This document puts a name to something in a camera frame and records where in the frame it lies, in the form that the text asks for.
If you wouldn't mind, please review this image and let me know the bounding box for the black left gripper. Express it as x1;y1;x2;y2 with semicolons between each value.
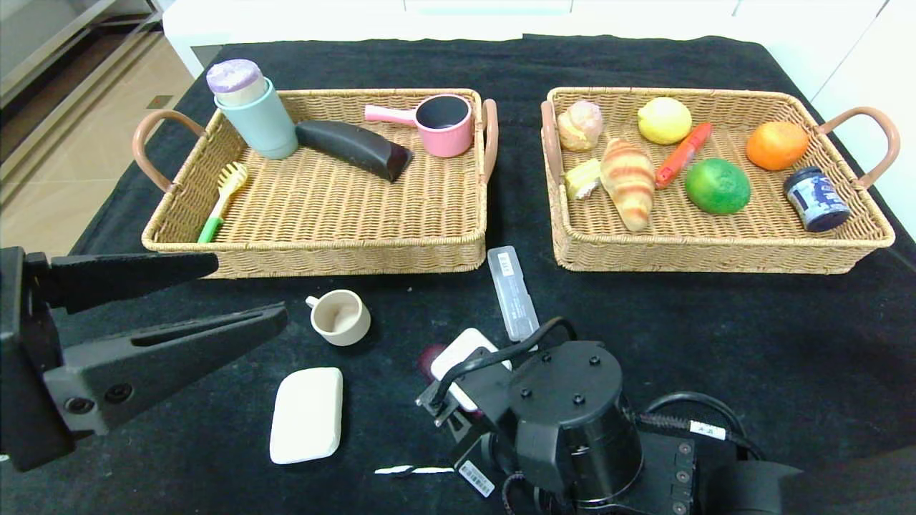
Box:
0;246;273;473

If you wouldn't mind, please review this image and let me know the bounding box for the clear plastic slim case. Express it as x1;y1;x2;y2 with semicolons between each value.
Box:
487;245;541;343

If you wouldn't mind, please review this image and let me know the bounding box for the striped golden croissant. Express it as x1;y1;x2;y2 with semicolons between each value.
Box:
600;138;657;232

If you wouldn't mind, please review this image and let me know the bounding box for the green lime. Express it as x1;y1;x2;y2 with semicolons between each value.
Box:
684;157;752;216

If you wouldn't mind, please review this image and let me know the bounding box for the wicker basket with kitchenware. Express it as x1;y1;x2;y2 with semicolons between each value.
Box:
132;88;499;280

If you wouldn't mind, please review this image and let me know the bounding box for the wicker basket with food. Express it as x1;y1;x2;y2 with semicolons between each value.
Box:
540;87;901;275

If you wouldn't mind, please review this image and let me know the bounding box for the yellow green dish brush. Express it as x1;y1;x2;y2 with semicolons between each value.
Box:
197;162;250;244

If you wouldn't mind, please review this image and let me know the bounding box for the white soap bar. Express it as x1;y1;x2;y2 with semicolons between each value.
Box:
269;367;344;466

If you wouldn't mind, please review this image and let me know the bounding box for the small beige cup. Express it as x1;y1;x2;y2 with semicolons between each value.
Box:
306;289;372;347

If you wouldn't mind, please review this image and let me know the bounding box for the teal thermos with purple lid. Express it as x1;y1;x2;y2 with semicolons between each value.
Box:
206;59;299;160

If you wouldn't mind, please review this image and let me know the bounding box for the black curved wedge block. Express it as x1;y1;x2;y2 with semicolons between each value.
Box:
295;119;414;184

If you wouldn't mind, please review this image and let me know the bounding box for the grey metal rack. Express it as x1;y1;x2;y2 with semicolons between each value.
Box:
0;0;164;151

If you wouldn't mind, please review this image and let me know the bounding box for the pink toy saucepan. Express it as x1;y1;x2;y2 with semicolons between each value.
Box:
364;94;475;158

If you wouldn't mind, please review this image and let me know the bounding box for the yellow cake slice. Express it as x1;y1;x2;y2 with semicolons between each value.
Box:
564;158;603;200

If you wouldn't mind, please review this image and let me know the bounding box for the pink cream puff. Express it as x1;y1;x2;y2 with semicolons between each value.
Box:
557;100;605;152

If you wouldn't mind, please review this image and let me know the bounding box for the yellow lemon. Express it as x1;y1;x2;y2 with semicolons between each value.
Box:
637;97;693;146

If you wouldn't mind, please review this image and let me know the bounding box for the orange red carrot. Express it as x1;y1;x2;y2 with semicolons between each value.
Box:
655;122;713;190

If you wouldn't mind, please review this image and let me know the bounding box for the orange fruit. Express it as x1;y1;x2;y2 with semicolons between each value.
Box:
745;121;811;172

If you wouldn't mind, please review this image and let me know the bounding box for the blue white printed jar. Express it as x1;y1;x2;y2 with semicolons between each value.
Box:
783;166;852;232

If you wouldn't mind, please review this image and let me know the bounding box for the black right camera cable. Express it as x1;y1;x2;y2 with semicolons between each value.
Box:
417;317;577;423

